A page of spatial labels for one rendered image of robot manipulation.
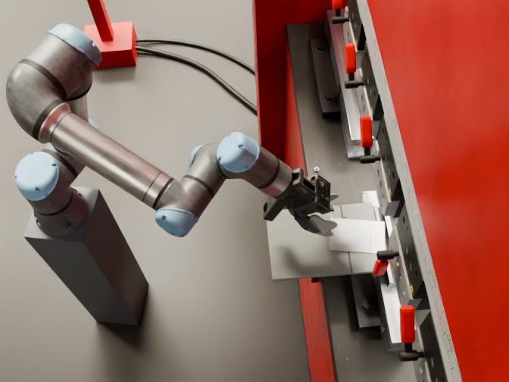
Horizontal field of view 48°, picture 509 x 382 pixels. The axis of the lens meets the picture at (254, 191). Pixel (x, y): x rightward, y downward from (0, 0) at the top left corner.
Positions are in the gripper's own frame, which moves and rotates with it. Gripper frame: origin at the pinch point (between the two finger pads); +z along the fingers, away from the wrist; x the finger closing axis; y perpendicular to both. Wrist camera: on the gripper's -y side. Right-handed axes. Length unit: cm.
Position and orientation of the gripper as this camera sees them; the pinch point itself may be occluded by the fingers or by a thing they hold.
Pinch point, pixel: (327, 221)
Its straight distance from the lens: 135.7
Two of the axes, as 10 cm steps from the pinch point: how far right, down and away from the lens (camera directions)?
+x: 0.9, -8.6, 5.0
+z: 6.6, 4.3, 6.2
